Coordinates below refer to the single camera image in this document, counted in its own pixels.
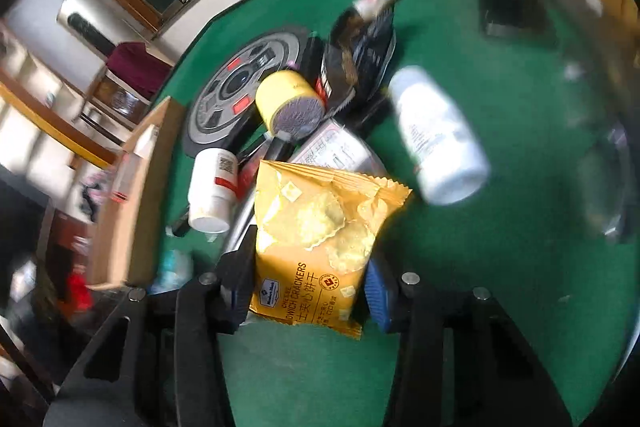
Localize black pen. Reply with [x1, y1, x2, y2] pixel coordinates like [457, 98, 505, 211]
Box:
[239, 131, 296, 164]

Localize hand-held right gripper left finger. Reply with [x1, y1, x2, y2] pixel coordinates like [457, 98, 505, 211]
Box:
[45, 227, 258, 427]

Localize small white red-label bottle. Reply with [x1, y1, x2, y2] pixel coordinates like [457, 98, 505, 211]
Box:
[187, 148, 240, 234]

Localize wooden cabinet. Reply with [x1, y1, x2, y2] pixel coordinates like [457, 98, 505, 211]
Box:
[0, 22, 121, 188]

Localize maroon cloth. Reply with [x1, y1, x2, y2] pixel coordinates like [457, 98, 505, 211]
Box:
[105, 42, 173, 100]

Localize large white plastic bottle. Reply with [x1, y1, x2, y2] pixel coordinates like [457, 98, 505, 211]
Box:
[387, 65, 492, 206]

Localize light blue packet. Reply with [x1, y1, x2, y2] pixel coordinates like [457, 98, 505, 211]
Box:
[150, 248, 196, 295]

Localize black snack packet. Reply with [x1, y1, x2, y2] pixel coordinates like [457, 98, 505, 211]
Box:
[320, 0, 407, 115]

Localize yellow cracker packet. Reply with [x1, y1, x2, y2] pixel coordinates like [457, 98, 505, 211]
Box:
[248, 159, 412, 341]

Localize grey wheel-shaped disc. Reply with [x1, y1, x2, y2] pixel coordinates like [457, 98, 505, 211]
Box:
[182, 27, 312, 158]

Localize black tube with pink ends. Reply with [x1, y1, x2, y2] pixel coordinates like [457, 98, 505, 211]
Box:
[297, 33, 328, 82]

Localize clear packet with red label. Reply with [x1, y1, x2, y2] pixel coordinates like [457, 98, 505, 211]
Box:
[290, 118, 388, 180]

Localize cardboard box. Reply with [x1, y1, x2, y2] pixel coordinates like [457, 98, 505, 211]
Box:
[90, 96, 188, 290]

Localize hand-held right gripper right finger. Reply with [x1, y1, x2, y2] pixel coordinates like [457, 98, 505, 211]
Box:
[362, 257, 572, 427]

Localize clear shiny container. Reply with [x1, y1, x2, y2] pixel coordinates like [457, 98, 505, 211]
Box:
[562, 57, 638, 250]

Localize white air conditioner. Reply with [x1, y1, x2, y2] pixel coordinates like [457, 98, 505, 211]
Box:
[56, 0, 123, 58]

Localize black phone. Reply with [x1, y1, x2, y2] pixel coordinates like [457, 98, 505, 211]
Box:
[476, 0, 551, 38]

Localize yellow round jar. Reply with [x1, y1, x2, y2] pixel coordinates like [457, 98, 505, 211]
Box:
[255, 69, 326, 140]

